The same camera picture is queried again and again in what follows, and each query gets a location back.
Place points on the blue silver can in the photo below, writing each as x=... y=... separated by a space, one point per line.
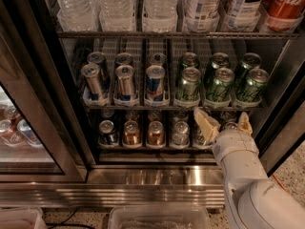
x=99 y=59
x=155 y=76
x=92 y=75
x=123 y=58
x=126 y=87
x=158 y=59

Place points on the blue silver can back left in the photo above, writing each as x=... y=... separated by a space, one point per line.
x=99 y=59

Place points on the copper can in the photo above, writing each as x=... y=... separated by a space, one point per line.
x=156 y=135
x=131 y=133

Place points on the copper can lower left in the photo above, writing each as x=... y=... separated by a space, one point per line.
x=131 y=133

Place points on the green can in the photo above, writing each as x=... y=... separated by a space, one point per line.
x=252 y=86
x=218 y=60
x=220 y=85
x=188 y=84
x=249 y=61
x=188 y=60

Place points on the blue silver can back right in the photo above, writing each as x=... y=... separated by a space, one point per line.
x=158 y=59

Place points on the clear water bottle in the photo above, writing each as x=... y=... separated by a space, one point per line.
x=116 y=15
x=161 y=15
x=76 y=15

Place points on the labelled water bottle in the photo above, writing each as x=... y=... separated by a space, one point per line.
x=241 y=15
x=201 y=15

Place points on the blue silver can back middle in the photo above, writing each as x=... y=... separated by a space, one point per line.
x=123 y=58

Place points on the wire shelf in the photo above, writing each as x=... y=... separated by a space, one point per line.
x=180 y=35
x=170 y=108

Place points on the clear water bottle left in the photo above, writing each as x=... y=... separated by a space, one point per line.
x=76 y=15

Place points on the middle wire shelf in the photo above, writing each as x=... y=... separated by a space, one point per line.
x=170 y=108

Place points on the blue silver can front left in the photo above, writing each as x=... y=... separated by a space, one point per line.
x=92 y=75

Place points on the clear plastic bin centre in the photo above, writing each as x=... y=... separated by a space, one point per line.
x=159 y=216

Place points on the blue silver can front right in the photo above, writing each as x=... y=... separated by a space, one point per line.
x=155 y=76

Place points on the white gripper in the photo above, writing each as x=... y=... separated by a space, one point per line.
x=235 y=145

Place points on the red cola bottle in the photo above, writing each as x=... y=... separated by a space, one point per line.
x=283 y=15

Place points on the glass fridge door left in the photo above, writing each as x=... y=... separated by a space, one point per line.
x=55 y=157

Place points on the upper wire shelf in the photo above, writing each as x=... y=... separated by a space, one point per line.
x=180 y=35

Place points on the clear plastic bin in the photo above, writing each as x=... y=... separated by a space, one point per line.
x=22 y=218
x=159 y=216

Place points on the copper can lower right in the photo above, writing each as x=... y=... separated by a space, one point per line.
x=156 y=135

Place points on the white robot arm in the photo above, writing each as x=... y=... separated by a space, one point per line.
x=252 y=200

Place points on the dark blue can lower shelf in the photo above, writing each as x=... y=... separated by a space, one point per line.
x=108 y=133

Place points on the clear plastic bin left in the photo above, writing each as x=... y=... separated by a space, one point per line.
x=22 y=218

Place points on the blue silver can front middle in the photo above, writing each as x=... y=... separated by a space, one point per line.
x=126 y=87

